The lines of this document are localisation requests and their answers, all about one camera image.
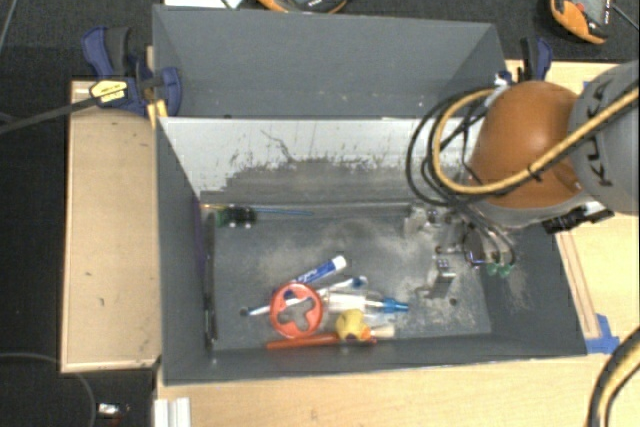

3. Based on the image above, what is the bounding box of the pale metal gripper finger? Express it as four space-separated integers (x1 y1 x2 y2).
423 256 459 301
403 207 427 237

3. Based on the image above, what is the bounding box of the clear pen with blue tip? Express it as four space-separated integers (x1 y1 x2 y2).
325 293 410 317

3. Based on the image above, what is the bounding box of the white and blue toothbrush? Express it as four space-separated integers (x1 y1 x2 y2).
319 275 370 297

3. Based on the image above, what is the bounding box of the yellow rubber duck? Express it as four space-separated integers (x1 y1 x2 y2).
333 308 374 344

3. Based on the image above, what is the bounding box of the white and blue marker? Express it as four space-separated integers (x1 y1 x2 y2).
288 254 349 287

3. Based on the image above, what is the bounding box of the thin blue stick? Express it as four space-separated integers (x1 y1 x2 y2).
254 209 315 218

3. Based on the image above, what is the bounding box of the orange round lid with cross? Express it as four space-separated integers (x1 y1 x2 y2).
269 282 326 342

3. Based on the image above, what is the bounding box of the orange-red pen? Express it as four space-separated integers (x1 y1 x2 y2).
265 332 377 351

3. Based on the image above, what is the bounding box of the green and black toy car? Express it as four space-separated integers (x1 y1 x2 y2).
216 206 259 230

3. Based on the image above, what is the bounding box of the white pen with black tip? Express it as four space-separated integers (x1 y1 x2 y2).
239 303 281 319

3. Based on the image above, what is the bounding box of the grey metal bin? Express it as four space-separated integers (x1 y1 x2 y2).
149 3 589 386

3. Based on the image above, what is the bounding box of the pale wood board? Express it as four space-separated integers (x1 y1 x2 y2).
59 79 164 374

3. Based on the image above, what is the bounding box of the black cylinder on white bracket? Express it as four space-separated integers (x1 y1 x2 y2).
542 200 615 236

